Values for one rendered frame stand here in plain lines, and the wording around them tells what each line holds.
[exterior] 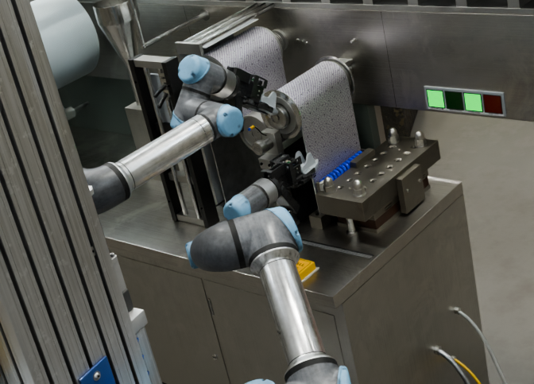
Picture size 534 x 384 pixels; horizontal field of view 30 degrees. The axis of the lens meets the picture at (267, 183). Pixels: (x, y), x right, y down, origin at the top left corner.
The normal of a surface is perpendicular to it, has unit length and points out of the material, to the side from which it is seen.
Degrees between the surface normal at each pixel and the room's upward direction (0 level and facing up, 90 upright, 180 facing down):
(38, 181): 90
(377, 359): 90
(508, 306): 0
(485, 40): 90
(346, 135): 90
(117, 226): 0
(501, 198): 0
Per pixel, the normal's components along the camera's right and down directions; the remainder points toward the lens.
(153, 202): -0.20, -0.88
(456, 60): -0.62, 0.45
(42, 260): 0.83, 0.08
